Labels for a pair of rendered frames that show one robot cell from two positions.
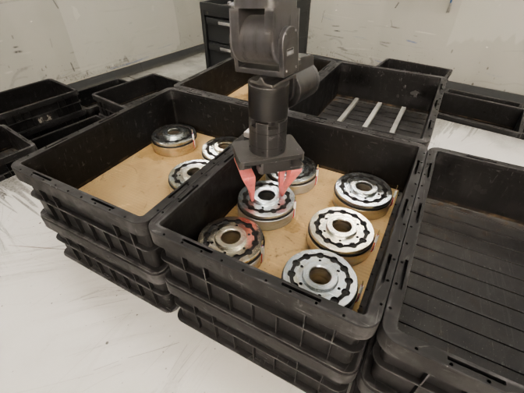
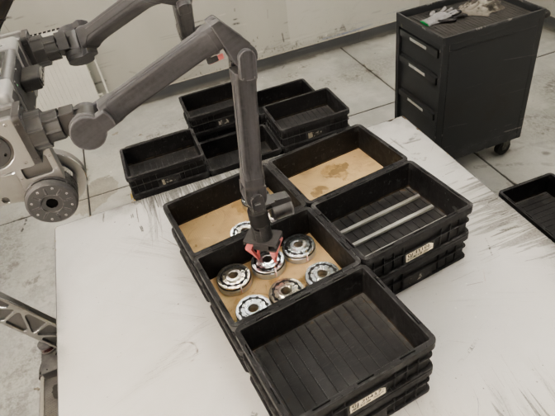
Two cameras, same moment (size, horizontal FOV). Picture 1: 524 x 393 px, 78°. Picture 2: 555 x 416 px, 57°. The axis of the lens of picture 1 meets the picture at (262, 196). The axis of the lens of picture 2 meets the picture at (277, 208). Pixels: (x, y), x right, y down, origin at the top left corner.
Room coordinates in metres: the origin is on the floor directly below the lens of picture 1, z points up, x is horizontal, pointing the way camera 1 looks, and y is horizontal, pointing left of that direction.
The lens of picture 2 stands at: (-0.35, -0.75, 1.96)
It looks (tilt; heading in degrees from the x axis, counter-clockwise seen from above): 40 degrees down; 40
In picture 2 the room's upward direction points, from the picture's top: 10 degrees counter-clockwise
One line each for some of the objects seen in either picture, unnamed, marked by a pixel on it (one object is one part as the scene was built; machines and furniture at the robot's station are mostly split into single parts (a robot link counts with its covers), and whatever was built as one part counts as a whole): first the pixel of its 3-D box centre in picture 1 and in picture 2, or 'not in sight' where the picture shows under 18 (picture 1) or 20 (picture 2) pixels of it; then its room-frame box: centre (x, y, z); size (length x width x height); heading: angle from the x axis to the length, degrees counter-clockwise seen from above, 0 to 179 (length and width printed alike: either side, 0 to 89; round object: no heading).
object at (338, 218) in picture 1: (341, 226); (286, 290); (0.36, -0.13, 0.86); 0.05 x 0.05 x 0.01
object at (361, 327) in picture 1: (308, 185); (275, 262); (0.40, -0.07, 0.92); 0.40 x 0.30 x 0.02; 151
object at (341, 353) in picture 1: (305, 210); (277, 275); (0.40, -0.07, 0.87); 0.40 x 0.30 x 0.11; 151
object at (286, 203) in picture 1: (266, 198); (268, 260); (0.44, -0.01, 0.86); 0.10 x 0.10 x 0.01
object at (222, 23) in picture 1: (258, 70); (459, 87); (2.39, 0.03, 0.45); 0.60 x 0.45 x 0.90; 144
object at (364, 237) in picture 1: (341, 228); (286, 291); (0.36, -0.13, 0.86); 0.10 x 0.10 x 0.01
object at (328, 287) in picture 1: (320, 276); (253, 308); (0.27, -0.08, 0.86); 0.05 x 0.05 x 0.01
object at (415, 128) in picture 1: (366, 116); (389, 219); (0.75, -0.26, 0.87); 0.40 x 0.30 x 0.11; 151
